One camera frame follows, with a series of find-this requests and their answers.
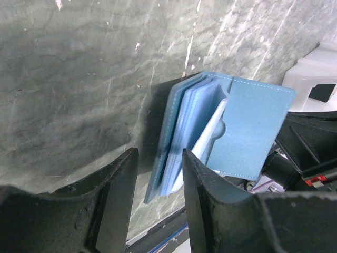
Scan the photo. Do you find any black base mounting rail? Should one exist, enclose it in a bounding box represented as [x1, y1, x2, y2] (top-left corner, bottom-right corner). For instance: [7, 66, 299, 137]
[125, 206, 187, 252]

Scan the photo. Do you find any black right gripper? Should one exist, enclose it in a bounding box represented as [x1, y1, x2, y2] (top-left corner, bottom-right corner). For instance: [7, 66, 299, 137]
[262, 111, 336, 191]

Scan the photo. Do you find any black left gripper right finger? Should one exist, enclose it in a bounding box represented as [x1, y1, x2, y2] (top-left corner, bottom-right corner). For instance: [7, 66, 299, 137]
[182, 149, 336, 252]

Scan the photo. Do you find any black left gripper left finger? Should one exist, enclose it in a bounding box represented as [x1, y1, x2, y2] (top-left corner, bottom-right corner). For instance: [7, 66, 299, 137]
[1, 148, 139, 252]

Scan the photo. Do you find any blue card holder wallet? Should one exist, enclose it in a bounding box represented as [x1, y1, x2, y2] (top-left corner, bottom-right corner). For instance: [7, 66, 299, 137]
[144, 72, 296, 203]

